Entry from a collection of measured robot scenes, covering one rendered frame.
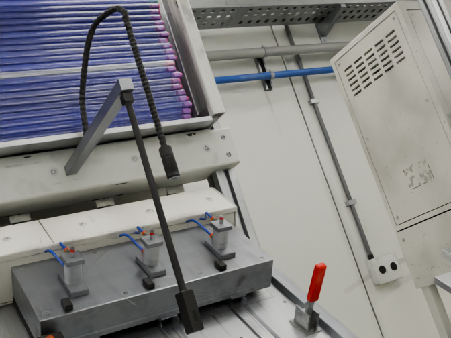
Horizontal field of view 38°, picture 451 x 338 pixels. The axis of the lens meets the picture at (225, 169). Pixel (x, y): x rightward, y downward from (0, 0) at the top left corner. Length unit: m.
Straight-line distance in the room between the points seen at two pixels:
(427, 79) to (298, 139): 1.46
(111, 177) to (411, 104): 0.99
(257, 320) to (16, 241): 0.35
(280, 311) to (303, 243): 2.01
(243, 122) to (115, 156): 2.01
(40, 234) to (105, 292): 0.15
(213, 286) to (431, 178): 0.98
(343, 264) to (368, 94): 1.29
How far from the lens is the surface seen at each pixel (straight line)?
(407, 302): 3.23
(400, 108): 1.84
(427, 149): 1.79
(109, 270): 0.92
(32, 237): 0.96
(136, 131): 0.76
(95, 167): 1.04
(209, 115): 1.13
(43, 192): 1.01
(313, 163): 3.14
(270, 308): 0.96
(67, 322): 0.85
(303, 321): 0.92
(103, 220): 1.00
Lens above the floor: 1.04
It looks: 14 degrees up
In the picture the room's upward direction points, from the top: 18 degrees counter-clockwise
